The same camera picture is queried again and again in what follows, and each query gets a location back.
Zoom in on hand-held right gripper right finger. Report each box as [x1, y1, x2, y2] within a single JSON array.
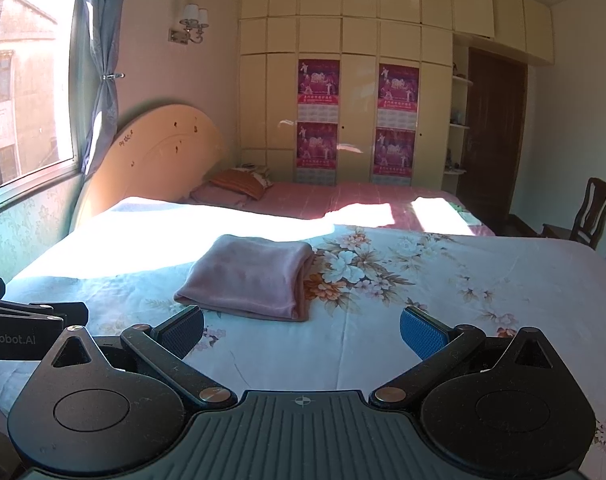
[[368, 305, 567, 407]]

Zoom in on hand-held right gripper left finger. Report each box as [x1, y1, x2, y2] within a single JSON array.
[[43, 304, 239, 409]]

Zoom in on pink sweater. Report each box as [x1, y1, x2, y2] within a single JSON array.
[[174, 234, 317, 323]]

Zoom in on floral bedspread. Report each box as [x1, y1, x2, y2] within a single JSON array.
[[0, 197, 606, 471]]

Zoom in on small pale cloth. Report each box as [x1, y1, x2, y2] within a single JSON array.
[[452, 203, 484, 227]]

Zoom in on pink pillow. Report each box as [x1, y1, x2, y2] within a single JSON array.
[[189, 182, 267, 207]]

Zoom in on pink bed sheet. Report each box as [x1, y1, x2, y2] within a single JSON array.
[[183, 180, 497, 237]]

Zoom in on striped pillow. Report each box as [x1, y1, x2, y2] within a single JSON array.
[[210, 168, 270, 200]]

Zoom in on wooden headboard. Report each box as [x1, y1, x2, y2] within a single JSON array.
[[75, 104, 229, 234]]

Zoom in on grey patterned curtain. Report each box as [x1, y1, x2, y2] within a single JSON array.
[[80, 0, 129, 177]]

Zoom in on dark wooden chair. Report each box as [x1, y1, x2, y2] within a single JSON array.
[[542, 177, 606, 251]]

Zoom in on window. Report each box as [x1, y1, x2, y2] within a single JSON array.
[[0, 0, 96, 211]]

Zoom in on dark wooden door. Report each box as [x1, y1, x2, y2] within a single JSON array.
[[455, 47, 528, 231]]

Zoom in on open corner shelf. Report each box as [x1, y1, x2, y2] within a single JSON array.
[[443, 42, 473, 191]]

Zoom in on cream wardrobe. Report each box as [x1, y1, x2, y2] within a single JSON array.
[[238, 0, 555, 189]]

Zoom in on purple wall calendar poster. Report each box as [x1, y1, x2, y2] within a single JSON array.
[[372, 127, 417, 186], [297, 59, 341, 122], [296, 121, 339, 184], [377, 63, 421, 129]]

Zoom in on wall lamp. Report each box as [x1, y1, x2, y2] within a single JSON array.
[[167, 3, 210, 45]]

